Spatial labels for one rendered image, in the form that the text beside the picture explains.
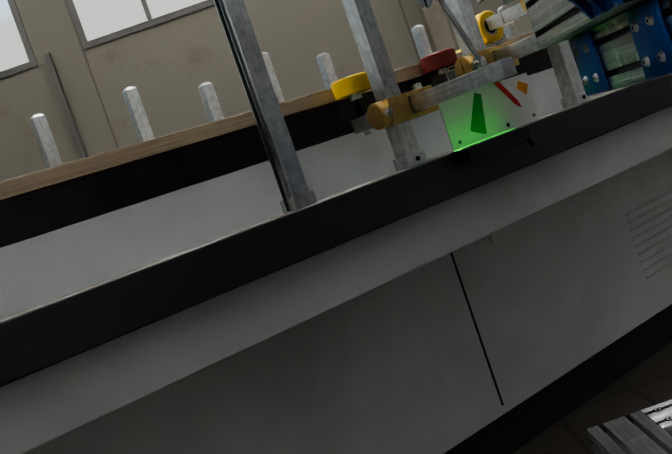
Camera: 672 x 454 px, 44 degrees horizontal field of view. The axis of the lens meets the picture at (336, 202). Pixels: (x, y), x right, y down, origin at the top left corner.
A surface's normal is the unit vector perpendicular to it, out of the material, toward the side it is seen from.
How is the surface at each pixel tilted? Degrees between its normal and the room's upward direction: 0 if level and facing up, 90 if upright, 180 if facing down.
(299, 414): 90
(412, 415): 90
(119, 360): 90
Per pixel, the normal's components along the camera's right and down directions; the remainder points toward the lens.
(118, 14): 0.01, 0.04
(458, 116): 0.54, -0.14
